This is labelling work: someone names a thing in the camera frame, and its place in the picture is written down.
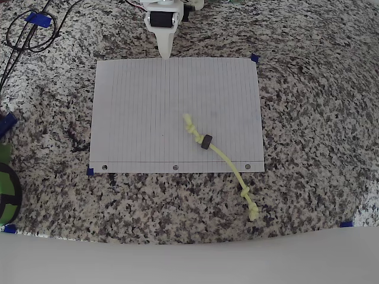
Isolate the yellow knotted rope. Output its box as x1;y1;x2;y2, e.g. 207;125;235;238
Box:
182;113;259;221

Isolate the lined paper sheet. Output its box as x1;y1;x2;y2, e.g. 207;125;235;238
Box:
89;57;265;174

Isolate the large blue tape strip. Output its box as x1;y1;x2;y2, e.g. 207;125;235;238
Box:
25;11;53;29

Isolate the black spool green filament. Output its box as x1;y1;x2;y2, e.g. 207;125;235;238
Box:
0;162;23;225

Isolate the black looped cable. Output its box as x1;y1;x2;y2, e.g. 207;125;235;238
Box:
5;0;83;54

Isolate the black straight cable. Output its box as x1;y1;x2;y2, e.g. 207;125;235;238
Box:
0;0;54;89

